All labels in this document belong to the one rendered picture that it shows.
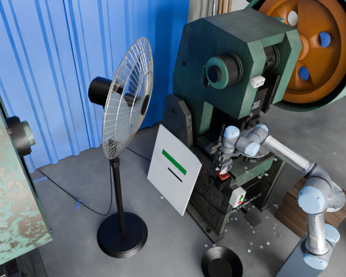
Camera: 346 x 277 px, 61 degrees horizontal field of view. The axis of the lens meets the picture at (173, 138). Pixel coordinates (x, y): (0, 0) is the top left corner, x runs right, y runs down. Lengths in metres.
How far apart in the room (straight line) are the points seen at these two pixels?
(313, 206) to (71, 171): 2.08
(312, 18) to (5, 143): 1.73
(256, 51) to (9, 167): 1.22
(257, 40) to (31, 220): 1.29
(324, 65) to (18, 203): 1.74
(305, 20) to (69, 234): 2.20
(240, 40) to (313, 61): 0.61
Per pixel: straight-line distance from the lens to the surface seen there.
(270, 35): 1.71
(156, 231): 2.44
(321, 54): 2.01
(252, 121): 1.93
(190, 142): 2.18
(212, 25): 1.74
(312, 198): 1.53
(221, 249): 2.36
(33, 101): 2.50
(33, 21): 2.27
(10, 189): 0.88
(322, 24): 1.99
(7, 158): 0.86
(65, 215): 2.60
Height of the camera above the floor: 2.12
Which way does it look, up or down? 43 degrees down
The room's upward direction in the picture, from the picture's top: 5 degrees clockwise
